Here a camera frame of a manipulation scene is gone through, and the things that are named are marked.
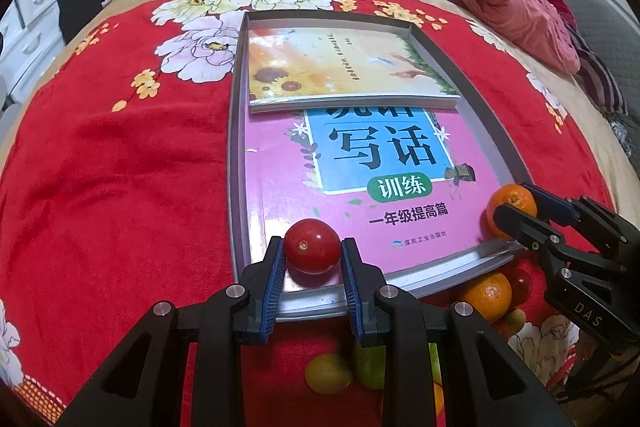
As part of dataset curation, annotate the red tomato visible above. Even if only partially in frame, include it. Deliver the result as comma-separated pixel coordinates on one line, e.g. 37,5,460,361
506,268,533,308
283,219,342,275

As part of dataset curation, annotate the orange tangerine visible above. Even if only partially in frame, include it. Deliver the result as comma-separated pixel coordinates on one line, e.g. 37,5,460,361
433,383,444,416
485,184,538,241
457,272,512,324

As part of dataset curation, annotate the small brown longan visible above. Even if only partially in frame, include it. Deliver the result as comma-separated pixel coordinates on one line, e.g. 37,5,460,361
492,309,526,340

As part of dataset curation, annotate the large green mango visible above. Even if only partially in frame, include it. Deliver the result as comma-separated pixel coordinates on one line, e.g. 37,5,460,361
354,343,386,390

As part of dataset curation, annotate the brown kiwi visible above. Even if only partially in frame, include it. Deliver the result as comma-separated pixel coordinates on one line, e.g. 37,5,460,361
304,353,354,395

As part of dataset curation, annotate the round green fruit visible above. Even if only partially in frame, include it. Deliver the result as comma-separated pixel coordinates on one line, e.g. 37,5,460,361
428,343,442,385

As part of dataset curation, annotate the pink Chinese workbook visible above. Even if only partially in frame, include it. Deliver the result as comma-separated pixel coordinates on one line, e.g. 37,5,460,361
245,107,500,273

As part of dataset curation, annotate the striped dark pillow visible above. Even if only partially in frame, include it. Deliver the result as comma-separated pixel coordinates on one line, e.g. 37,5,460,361
565,23,628,115

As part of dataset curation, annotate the beige bed sheet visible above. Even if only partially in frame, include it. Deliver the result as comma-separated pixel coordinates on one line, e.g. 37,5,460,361
0,0,640,188

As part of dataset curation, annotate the red floral blanket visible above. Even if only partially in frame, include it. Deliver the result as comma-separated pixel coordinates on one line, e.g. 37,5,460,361
1,0,613,426

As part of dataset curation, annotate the grey headboard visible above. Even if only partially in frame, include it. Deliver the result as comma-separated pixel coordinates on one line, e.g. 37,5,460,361
486,0,640,118

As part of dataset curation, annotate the grey shallow box tray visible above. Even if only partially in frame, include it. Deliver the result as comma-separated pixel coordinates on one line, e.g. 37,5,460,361
228,10,529,297

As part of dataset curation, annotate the sunflower cover book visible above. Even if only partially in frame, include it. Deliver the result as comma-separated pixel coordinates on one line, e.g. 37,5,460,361
247,27,459,113

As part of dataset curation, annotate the white drawer cabinet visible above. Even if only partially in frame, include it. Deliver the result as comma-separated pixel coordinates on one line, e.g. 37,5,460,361
1,0,64,104

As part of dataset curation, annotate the black bag on floor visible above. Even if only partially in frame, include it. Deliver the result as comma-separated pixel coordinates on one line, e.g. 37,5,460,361
58,0,102,44

